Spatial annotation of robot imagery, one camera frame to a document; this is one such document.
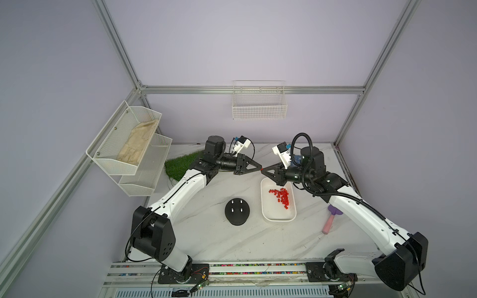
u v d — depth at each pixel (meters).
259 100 0.96
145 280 0.73
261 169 0.70
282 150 0.62
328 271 0.67
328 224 0.86
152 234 0.43
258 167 0.69
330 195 0.52
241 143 0.69
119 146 0.75
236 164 0.64
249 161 0.67
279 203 0.95
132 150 0.77
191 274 0.72
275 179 0.66
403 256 0.38
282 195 0.96
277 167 0.64
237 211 0.80
